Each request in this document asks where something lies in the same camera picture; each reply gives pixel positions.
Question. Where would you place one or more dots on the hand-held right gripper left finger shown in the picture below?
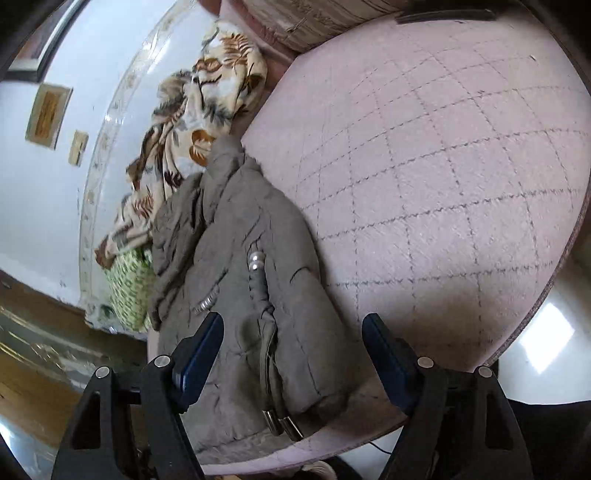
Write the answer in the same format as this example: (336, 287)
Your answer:
(198, 364)

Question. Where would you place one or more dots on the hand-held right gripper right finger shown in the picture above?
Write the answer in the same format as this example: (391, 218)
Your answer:
(388, 364)

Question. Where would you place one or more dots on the olive padded jacket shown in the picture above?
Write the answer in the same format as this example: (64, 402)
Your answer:
(240, 258)

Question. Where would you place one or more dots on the green patterned pillow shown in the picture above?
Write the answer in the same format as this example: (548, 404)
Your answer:
(129, 286)

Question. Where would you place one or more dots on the clear plastic bag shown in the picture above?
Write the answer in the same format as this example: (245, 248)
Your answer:
(99, 316)

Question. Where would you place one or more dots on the wooden door with glass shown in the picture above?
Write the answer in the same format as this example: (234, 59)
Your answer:
(27, 392)

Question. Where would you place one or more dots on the leaf print blanket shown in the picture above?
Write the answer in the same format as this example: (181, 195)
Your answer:
(217, 69)

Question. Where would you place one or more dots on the striped floral cushion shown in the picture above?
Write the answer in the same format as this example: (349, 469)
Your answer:
(323, 18)

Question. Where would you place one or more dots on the black phone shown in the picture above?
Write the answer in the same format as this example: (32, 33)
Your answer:
(448, 17)

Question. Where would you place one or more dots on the large framed painting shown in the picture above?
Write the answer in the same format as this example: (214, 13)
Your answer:
(41, 41)

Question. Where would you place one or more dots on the beige wall switch plate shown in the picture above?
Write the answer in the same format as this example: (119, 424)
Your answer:
(78, 147)

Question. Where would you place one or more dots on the small framed wall picture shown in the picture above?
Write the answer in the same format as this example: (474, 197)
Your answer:
(48, 115)

